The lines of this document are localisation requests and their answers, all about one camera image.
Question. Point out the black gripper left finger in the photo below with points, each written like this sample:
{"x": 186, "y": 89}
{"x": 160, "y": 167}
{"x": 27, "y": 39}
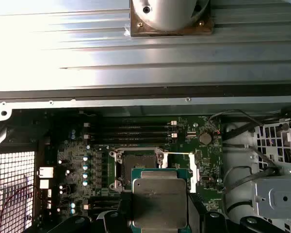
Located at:
{"x": 116, "y": 223}

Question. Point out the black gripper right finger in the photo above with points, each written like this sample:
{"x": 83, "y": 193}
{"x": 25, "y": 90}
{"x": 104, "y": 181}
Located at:
{"x": 213, "y": 223}

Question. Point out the silver CPU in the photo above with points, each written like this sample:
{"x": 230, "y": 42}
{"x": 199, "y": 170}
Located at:
{"x": 157, "y": 194}

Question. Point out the metal socket cover frame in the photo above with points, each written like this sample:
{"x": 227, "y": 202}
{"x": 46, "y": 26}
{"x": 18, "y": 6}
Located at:
{"x": 193, "y": 174}

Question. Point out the black RAM slot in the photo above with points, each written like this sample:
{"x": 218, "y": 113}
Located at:
{"x": 131, "y": 135}
{"x": 131, "y": 123}
{"x": 104, "y": 200}
{"x": 99, "y": 207}
{"x": 131, "y": 140}
{"x": 131, "y": 129}

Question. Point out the metal CPU socket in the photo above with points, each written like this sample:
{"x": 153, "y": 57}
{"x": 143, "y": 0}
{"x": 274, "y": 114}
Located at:
{"x": 135, "y": 157}

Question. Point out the silver internal USB port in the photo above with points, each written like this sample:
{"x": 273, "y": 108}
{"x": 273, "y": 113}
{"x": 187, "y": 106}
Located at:
{"x": 205, "y": 179}

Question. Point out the green motherboard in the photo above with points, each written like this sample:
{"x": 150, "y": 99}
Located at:
{"x": 209, "y": 155}

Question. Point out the grey metal disk bay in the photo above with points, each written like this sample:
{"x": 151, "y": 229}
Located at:
{"x": 276, "y": 194}

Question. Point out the silver metal port housing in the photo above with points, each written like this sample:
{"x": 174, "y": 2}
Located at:
{"x": 46, "y": 171}
{"x": 44, "y": 183}

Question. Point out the round coin battery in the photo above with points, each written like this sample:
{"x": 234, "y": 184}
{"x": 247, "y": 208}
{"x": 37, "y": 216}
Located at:
{"x": 205, "y": 138}

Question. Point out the black PC case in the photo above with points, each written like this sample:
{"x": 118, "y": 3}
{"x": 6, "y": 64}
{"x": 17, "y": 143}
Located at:
{"x": 145, "y": 102}

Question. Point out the square brown base plate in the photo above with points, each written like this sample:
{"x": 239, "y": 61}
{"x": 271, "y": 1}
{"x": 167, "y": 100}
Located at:
{"x": 196, "y": 31}

